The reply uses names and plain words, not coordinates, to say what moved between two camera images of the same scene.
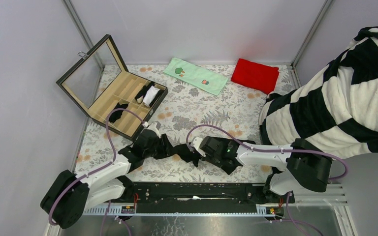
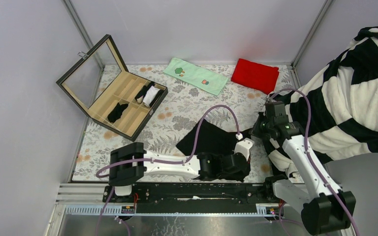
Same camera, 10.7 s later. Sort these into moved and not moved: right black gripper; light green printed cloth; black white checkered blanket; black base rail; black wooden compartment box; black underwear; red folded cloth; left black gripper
Moved: left black gripper; right black gripper
Not moved: red folded cloth; black underwear; light green printed cloth; black base rail; black white checkered blanket; black wooden compartment box
